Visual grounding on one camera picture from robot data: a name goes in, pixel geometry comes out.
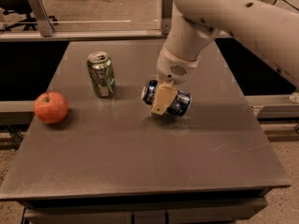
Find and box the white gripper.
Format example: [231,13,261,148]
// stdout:
[151,46,199,115]

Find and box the blue pepsi can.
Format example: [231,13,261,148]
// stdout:
[141,79,192,117]

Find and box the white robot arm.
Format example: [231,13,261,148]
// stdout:
[150,0,299,115]

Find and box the green soda can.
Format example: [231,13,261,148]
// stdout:
[87,51,115,98]

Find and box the red apple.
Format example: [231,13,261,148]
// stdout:
[34,91,68,124]

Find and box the black office chair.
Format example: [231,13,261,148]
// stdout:
[0,0,59,32]

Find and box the middle metal bracket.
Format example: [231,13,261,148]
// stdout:
[161,0,173,35]

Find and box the metal bracket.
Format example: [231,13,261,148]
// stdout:
[161,0,173,35]
[28,0,53,37]

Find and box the metal rail beam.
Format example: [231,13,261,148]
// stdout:
[0,28,232,43]

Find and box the left metal bracket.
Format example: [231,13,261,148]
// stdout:
[28,0,53,37]

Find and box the black cable background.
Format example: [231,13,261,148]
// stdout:
[281,0,299,11]

